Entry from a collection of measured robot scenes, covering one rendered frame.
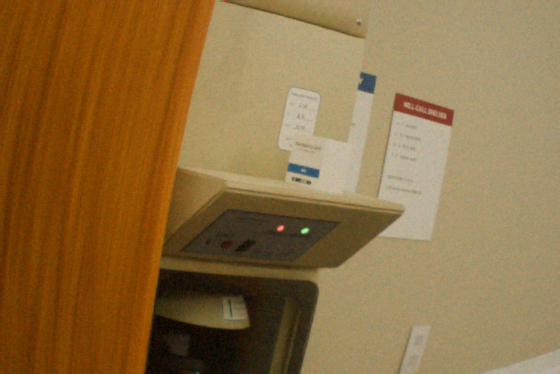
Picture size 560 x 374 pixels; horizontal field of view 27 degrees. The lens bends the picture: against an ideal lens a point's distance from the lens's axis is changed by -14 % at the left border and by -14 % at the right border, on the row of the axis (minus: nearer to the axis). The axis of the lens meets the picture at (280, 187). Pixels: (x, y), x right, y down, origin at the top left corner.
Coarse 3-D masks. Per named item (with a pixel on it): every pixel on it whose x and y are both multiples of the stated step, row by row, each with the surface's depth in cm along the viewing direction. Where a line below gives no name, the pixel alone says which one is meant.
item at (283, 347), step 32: (160, 288) 147; (192, 288) 151; (224, 288) 155; (256, 288) 159; (288, 288) 164; (160, 320) 148; (192, 320) 152; (224, 320) 156; (256, 320) 160; (288, 320) 165; (160, 352) 149; (192, 352) 153; (224, 352) 157; (256, 352) 161; (288, 352) 166
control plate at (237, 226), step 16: (224, 224) 144; (240, 224) 146; (256, 224) 147; (272, 224) 149; (288, 224) 150; (304, 224) 152; (320, 224) 154; (336, 224) 155; (192, 240) 145; (224, 240) 147; (240, 240) 149; (272, 240) 152; (288, 240) 154; (304, 240) 156; (224, 256) 151; (240, 256) 153; (256, 256) 154; (272, 256) 156; (288, 256) 158
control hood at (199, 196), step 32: (192, 192) 141; (224, 192) 138; (256, 192) 141; (288, 192) 145; (320, 192) 150; (352, 192) 165; (192, 224) 141; (352, 224) 157; (384, 224) 161; (192, 256) 149; (320, 256) 162
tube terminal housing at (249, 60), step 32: (224, 32) 149; (256, 32) 153; (288, 32) 157; (320, 32) 161; (224, 64) 150; (256, 64) 154; (288, 64) 158; (320, 64) 162; (352, 64) 166; (192, 96) 147; (224, 96) 151; (256, 96) 155; (352, 96) 167; (192, 128) 148; (224, 128) 152; (256, 128) 156; (320, 128) 164; (192, 160) 149; (224, 160) 153; (256, 160) 157; (288, 160) 161; (160, 256) 148
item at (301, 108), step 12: (288, 96) 159; (300, 96) 160; (312, 96) 162; (288, 108) 159; (300, 108) 161; (312, 108) 162; (288, 120) 159; (300, 120) 161; (312, 120) 163; (288, 132) 160; (300, 132) 161; (312, 132) 163; (288, 144) 160
